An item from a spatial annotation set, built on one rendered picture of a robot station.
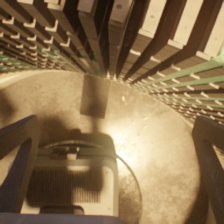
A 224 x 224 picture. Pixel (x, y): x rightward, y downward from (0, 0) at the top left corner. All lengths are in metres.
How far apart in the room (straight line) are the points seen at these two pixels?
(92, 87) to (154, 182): 0.68
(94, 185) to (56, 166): 0.19
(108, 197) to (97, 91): 0.54
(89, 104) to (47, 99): 0.26
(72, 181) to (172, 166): 0.63
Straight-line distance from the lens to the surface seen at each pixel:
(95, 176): 0.98
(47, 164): 1.00
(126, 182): 1.27
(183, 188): 1.40
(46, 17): 0.20
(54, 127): 1.25
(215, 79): 0.21
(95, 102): 1.14
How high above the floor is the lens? 1.19
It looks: 85 degrees down
